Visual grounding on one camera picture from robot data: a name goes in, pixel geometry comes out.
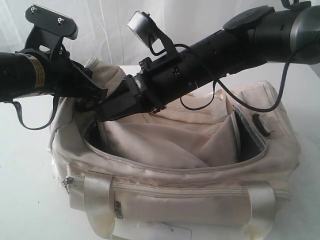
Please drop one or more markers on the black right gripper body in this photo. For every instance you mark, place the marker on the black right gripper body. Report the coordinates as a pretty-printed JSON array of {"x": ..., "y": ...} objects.
[{"x": 162, "y": 81}]

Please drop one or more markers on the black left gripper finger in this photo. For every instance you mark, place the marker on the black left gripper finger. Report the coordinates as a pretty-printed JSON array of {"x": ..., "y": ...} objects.
[{"x": 81, "y": 84}]

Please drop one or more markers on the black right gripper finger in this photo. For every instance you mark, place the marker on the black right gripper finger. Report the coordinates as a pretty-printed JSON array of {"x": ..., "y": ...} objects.
[
  {"x": 119, "y": 106},
  {"x": 124, "y": 92}
]

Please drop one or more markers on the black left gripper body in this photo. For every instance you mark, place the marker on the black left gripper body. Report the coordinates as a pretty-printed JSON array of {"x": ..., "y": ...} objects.
[{"x": 49, "y": 49}]

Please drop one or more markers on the cream fabric duffel bag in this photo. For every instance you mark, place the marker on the cream fabric duffel bag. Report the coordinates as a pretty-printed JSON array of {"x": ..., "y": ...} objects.
[{"x": 223, "y": 165}]

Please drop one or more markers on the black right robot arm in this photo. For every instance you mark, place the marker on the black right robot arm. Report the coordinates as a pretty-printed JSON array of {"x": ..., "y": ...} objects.
[{"x": 252, "y": 38}]

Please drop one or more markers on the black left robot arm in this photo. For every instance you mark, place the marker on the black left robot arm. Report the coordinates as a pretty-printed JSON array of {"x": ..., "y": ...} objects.
[{"x": 21, "y": 75}]

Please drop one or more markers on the white backdrop curtain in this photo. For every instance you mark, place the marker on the white backdrop curtain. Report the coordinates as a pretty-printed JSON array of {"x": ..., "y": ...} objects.
[{"x": 103, "y": 32}]

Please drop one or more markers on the white paper hang tag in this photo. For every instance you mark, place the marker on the white paper hang tag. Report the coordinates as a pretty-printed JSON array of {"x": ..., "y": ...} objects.
[{"x": 126, "y": 230}]

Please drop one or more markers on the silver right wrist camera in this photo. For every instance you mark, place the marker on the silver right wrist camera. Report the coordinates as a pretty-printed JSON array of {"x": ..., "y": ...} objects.
[{"x": 145, "y": 29}]

